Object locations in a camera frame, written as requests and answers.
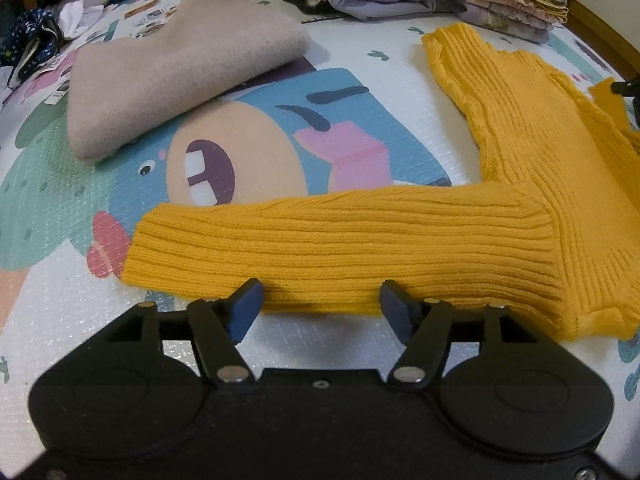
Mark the wooden baseboard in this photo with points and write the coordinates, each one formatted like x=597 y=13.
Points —
x=607 y=35

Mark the cartoon printed play mat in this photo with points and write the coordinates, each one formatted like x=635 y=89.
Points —
x=350 y=125

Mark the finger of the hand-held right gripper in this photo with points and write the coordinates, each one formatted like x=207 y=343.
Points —
x=626 y=87

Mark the folded beige sweater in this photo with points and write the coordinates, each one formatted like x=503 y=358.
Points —
x=175 y=75

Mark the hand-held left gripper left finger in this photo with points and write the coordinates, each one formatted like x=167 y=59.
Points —
x=246 y=305

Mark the folded lavender garment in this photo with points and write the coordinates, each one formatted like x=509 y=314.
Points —
x=380 y=2

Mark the stack of folded pastel clothes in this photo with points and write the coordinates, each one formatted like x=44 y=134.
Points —
x=515 y=0

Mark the yellow ribbed knit sweater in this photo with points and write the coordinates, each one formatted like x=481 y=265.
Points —
x=350 y=240

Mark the navy dotted cloth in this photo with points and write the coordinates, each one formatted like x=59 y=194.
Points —
x=25 y=40

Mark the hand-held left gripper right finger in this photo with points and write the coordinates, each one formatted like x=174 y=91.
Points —
x=396 y=306

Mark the white crumpled cloth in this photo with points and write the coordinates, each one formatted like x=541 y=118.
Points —
x=75 y=15

